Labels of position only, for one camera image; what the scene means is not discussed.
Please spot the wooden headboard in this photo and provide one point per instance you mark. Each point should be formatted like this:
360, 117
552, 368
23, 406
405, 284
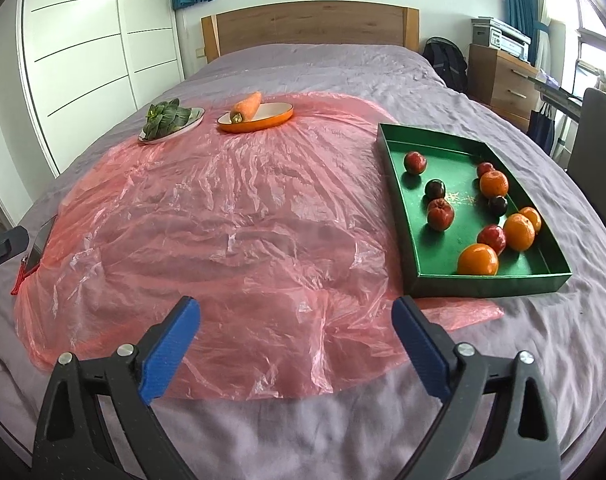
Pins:
308, 25

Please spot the green bok choy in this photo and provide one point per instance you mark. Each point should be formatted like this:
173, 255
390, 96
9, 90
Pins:
163, 120

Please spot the carrot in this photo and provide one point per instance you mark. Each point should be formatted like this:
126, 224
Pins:
245, 106

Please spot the dark blue bag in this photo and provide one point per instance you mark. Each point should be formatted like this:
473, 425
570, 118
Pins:
540, 127

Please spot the white plate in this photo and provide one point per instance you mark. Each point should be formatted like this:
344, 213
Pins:
194, 119

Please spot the orange plate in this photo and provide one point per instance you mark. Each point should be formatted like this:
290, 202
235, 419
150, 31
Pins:
273, 112

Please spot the green tray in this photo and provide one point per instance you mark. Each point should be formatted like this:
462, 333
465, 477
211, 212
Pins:
458, 240

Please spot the wrinkled small red apple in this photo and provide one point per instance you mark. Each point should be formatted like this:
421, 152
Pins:
440, 213

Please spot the pink plastic sheet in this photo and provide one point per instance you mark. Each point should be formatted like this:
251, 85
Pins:
233, 235

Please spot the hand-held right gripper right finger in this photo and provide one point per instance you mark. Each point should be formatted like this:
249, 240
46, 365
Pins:
423, 355

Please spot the black backpack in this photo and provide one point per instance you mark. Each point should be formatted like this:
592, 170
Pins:
445, 62

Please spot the grey desk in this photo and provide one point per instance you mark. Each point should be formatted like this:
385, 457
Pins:
558, 92

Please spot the window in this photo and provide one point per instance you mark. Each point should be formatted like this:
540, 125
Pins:
600, 25

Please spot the grey printer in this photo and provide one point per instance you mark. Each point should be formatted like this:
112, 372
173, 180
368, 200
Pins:
500, 37

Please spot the phone in red case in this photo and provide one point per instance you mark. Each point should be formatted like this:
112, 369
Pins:
39, 246

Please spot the grey chair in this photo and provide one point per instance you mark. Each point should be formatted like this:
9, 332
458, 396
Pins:
600, 135

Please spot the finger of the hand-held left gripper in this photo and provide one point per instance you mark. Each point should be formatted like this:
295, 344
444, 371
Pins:
3, 247

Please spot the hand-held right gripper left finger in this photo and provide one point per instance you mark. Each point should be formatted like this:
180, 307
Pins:
170, 350

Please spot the wooden drawer cabinet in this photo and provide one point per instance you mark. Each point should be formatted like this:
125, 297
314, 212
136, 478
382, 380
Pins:
498, 85

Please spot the white wardrobe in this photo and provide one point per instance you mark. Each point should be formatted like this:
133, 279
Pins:
83, 60

